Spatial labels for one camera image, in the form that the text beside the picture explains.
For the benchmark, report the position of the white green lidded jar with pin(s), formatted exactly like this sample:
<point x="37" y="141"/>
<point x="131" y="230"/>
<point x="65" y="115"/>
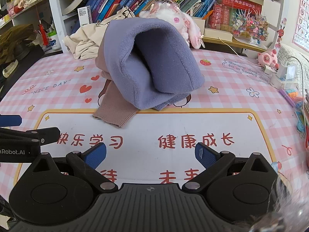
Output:
<point x="54" y="40"/>

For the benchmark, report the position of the red boxed book set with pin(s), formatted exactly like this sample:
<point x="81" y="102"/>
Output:
<point x="224" y="11"/>

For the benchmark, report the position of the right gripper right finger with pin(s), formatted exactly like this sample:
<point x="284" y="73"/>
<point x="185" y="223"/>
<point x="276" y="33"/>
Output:
<point x="216" y="165"/>

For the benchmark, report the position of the white pink plush bunny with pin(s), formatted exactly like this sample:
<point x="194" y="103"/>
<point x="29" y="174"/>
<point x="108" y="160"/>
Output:
<point x="183" y="22"/>

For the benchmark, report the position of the row of colourful books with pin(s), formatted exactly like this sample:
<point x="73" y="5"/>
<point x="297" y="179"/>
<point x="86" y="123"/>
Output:
<point x="102" y="9"/>

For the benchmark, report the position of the cream beige garment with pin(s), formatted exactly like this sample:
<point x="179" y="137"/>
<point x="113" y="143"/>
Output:
<point x="85" y="42"/>

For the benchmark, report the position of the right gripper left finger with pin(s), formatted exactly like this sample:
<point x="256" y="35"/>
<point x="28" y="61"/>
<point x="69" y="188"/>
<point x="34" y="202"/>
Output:
<point x="84" y="164"/>

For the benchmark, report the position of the alphabet wall poster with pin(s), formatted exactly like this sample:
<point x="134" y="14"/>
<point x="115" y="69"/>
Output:
<point x="301" y="35"/>

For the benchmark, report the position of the red tassel ornament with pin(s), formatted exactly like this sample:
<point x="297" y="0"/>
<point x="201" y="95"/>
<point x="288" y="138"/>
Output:
<point x="42" y="31"/>

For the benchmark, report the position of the pink checkered desk mat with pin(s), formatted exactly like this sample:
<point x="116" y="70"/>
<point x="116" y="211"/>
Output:
<point x="236" y="110"/>

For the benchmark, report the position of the white charger with cable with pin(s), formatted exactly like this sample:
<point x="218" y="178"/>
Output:
<point x="266" y="69"/>

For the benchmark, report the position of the purple marker pen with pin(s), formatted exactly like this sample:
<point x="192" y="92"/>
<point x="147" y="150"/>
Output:
<point x="287" y="97"/>

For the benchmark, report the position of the white desk organizer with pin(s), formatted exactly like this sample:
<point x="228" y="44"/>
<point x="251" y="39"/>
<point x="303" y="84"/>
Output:
<point x="285" y="78"/>

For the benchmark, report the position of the purple and mauve sweater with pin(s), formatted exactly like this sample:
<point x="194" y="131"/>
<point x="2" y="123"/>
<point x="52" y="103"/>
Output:
<point x="147" y="65"/>

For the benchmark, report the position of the small pink plush toy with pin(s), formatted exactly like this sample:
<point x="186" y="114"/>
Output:
<point x="268" y="58"/>

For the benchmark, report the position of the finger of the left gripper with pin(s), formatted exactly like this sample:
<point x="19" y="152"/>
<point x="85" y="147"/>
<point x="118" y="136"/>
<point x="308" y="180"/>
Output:
<point x="10" y="120"/>

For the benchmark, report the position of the stack of notebooks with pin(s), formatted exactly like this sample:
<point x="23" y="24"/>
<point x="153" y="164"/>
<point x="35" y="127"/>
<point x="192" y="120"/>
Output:
<point x="302" y="124"/>

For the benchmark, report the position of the olive green garment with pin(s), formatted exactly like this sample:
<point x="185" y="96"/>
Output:
<point x="11" y="38"/>

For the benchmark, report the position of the white usmile box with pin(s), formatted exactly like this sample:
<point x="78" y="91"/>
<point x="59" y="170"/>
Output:
<point x="85" y="15"/>

